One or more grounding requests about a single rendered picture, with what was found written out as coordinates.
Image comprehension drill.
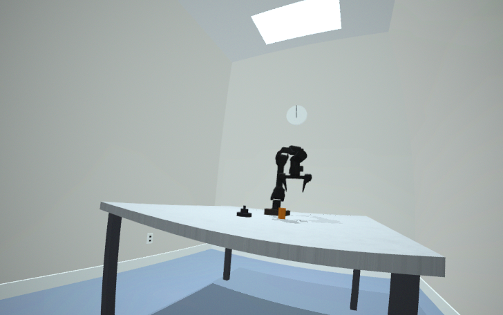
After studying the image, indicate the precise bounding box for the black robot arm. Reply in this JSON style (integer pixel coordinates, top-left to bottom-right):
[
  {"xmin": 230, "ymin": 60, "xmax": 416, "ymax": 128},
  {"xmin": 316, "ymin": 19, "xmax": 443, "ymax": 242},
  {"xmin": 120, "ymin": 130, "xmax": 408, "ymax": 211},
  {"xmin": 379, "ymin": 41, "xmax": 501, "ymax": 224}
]
[{"xmin": 271, "ymin": 145, "xmax": 307, "ymax": 210}]

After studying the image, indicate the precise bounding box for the orange knob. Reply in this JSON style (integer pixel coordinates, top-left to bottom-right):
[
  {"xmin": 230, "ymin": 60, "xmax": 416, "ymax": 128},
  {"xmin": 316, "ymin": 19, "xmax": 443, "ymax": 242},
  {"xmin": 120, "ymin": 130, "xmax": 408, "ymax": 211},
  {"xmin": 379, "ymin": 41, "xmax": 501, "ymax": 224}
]
[{"xmin": 278, "ymin": 207, "xmax": 286, "ymax": 219}]

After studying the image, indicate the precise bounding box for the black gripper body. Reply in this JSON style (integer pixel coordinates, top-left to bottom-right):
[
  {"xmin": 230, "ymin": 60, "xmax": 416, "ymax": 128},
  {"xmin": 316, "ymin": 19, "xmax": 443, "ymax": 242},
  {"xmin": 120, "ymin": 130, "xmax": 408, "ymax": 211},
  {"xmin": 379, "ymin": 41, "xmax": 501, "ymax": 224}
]
[{"xmin": 278, "ymin": 164, "xmax": 312, "ymax": 181}]

